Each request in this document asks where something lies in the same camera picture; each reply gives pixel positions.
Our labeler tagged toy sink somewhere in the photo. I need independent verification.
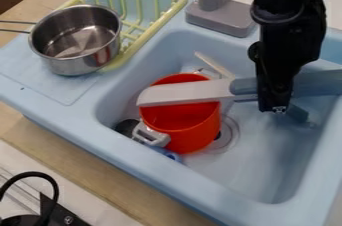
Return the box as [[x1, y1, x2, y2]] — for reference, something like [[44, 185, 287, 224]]
[[0, 0, 342, 226]]

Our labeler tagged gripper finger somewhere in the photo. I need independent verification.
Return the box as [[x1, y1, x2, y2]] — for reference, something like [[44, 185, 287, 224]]
[[256, 81, 296, 115]]

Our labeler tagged grey tool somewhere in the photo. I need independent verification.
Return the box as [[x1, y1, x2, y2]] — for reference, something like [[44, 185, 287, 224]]
[[129, 120, 174, 148]]

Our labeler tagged black toy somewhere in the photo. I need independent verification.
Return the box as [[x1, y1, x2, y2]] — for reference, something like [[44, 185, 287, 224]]
[[113, 118, 142, 139]]

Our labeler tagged silver pot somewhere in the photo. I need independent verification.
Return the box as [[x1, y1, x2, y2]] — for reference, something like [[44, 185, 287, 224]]
[[0, 4, 125, 77]]

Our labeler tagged blue toy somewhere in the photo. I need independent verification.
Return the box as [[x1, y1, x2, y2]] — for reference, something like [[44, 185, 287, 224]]
[[160, 147, 186, 164]]

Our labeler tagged dish rack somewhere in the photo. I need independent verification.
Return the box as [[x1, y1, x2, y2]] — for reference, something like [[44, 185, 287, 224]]
[[57, 0, 190, 73]]

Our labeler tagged orange cup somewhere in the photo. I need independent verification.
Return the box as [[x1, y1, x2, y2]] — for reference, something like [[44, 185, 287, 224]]
[[137, 72, 224, 155]]

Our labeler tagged black cable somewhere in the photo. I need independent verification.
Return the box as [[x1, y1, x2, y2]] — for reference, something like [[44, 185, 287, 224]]
[[0, 171, 62, 226]]

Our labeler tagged tap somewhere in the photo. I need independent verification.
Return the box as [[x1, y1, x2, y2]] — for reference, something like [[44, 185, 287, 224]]
[[184, 0, 261, 39]]

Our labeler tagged grey toy knife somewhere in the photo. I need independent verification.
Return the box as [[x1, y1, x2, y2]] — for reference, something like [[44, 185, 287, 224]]
[[134, 67, 342, 108]]

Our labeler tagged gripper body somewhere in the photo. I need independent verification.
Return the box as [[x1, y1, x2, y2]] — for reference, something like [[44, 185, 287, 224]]
[[247, 0, 329, 86]]

